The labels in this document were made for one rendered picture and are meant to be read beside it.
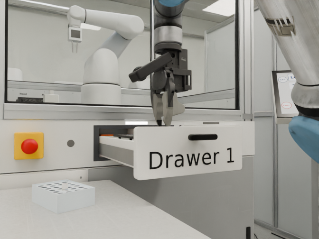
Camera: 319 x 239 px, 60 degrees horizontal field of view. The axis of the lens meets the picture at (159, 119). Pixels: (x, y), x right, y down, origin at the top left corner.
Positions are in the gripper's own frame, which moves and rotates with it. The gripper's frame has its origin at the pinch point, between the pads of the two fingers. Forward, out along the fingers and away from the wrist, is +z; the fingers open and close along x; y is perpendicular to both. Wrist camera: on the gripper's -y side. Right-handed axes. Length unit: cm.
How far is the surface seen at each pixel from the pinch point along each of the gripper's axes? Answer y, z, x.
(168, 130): -4.7, 1.9, -10.4
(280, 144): 173, 16, 88
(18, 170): -31.2, 12.8, 24.9
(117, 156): -9.6, 8.6, 6.0
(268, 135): 174, 9, 100
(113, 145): -9.1, 6.0, 10.6
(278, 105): 71, -8, 17
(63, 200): -25.3, 15.4, -4.5
